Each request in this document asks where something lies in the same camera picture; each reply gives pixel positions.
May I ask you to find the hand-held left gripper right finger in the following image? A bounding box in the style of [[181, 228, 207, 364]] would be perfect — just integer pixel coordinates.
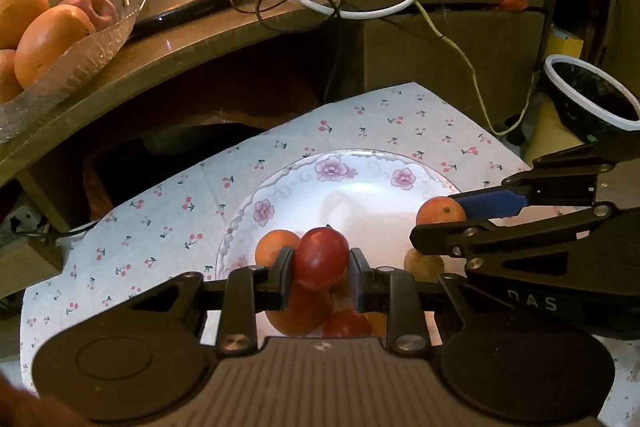
[[349, 247, 482, 356]]

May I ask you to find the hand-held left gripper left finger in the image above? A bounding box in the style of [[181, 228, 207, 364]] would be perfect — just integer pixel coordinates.
[[95, 246, 296, 356]]

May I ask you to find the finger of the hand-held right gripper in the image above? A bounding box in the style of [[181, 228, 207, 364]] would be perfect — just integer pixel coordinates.
[[447, 142, 623, 220], [409, 201, 640, 281]]

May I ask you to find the small orange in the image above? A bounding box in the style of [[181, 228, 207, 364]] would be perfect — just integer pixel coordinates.
[[255, 230, 302, 269], [416, 196, 467, 228]]

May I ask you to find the tan longan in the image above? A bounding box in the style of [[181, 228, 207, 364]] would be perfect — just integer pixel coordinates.
[[404, 248, 446, 283]]

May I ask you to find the large red tomato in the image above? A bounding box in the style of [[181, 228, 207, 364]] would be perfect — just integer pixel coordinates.
[[265, 282, 336, 338]]

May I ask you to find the small red tomato with stem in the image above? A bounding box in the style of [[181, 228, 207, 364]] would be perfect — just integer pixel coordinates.
[[292, 225, 350, 292]]

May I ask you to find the oval red tomato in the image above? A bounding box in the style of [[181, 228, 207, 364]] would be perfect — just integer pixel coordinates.
[[324, 309, 373, 338]]

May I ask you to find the floral white plate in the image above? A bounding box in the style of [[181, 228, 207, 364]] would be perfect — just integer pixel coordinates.
[[216, 149, 461, 343]]

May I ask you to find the cherry print tablecloth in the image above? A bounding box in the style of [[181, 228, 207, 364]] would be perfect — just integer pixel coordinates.
[[20, 82, 626, 425]]

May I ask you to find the black bin with white rim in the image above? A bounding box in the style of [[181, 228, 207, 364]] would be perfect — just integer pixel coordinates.
[[542, 62, 640, 142]]

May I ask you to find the wooden desk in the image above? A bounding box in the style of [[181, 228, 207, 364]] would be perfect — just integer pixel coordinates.
[[0, 0, 551, 298]]

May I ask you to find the glass fruit bowl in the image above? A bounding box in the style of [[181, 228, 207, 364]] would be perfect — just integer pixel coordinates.
[[0, 4, 142, 144]]

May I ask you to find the large orange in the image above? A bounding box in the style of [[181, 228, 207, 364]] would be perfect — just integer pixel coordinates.
[[0, 0, 51, 50], [14, 4, 97, 90]]

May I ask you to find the red apple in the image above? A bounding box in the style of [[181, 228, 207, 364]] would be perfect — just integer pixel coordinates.
[[59, 0, 118, 32]]

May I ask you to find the tangle of cables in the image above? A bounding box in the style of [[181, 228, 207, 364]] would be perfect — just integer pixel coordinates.
[[142, 0, 538, 138]]

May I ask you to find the black cable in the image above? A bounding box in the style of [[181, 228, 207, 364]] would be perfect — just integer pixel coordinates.
[[230, 0, 353, 104]]

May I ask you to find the white cable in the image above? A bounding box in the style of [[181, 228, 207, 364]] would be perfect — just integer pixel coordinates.
[[232, 0, 421, 20]]

